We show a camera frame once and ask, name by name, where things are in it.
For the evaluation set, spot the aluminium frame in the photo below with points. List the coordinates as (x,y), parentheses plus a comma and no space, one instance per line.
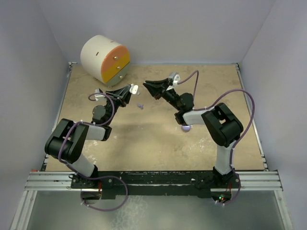
(151,139)

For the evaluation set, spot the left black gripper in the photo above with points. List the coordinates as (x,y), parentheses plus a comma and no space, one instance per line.
(116,95)

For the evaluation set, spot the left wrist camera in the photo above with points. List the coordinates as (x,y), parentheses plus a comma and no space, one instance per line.
(98,95)

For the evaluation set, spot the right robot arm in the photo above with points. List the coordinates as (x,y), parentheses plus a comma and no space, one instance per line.
(223,126)

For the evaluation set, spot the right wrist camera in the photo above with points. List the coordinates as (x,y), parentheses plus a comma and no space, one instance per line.
(174,78)

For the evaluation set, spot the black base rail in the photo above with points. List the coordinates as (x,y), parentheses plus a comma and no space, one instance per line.
(202,184)

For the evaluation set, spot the round mini drawer cabinet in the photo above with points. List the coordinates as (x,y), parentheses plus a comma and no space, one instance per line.
(105,59)

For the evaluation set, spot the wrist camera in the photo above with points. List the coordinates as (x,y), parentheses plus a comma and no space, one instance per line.
(174,78)
(98,95)

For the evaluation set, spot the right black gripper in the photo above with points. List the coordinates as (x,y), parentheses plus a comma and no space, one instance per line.
(156,88)

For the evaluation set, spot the purple earbud charging case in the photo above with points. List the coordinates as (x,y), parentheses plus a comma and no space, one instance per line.
(186,128)

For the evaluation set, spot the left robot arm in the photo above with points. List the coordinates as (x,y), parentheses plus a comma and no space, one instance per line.
(67,140)

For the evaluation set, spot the white earbud charging case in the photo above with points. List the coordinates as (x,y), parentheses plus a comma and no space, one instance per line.
(134,89)

